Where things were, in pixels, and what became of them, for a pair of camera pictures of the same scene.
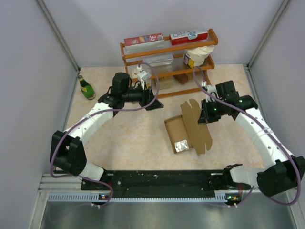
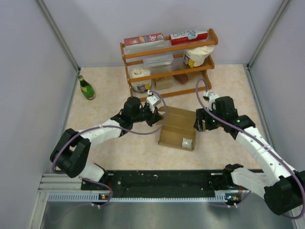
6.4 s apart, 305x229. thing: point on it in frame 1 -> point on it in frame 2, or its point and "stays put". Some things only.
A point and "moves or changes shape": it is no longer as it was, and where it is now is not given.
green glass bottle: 86,89 stays put
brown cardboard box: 186,127 moves or changes shape
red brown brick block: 183,78 stays put
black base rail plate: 164,182 stays put
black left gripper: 147,97 -> 154,118
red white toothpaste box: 189,37 stays put
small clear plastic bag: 181,145 moves or changes shape
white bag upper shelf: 195,57 stays put
